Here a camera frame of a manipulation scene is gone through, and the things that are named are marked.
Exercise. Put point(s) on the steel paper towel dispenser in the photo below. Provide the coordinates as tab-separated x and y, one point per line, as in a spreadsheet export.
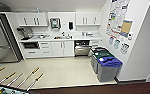
54	22

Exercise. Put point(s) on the stainless steel dishwasher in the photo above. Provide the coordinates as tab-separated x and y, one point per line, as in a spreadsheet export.
81	49

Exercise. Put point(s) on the grey bin black lid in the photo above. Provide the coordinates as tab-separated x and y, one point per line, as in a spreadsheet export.
96	50

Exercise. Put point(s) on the chrome sink faucet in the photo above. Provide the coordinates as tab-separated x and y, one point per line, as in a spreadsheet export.
63	34

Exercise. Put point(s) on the stainless steel refrigerator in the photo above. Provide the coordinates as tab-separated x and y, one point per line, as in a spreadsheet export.
2	40

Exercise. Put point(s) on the small blue bottle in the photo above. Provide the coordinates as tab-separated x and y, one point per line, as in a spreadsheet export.
37	10

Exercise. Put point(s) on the built-in microwave oven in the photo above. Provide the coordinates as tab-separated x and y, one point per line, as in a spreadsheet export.
31	45

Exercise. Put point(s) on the black coffee machine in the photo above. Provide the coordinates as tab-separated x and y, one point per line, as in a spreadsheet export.
23	33

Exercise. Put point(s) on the white sink base cabinet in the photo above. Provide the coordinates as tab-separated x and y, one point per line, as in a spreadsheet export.
62	48

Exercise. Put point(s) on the wall poster board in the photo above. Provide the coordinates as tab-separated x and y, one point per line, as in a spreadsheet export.
119	18

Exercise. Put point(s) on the white drawer stack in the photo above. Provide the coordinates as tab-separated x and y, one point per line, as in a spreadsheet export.
45	48
95	42

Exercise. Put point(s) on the grey bin blue lid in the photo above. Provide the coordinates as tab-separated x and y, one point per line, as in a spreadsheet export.
109	71

